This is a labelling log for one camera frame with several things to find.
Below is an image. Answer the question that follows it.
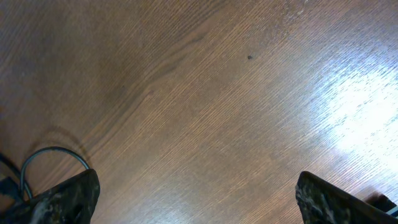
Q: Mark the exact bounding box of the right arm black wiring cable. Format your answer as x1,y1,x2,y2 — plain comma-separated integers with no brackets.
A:
0,146,91,202

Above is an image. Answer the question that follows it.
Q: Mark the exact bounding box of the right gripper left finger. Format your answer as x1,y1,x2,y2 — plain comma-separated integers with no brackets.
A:
1,169,100,224

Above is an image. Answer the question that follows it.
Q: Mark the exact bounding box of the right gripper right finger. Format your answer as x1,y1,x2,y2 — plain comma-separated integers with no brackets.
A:
295,171,397,224

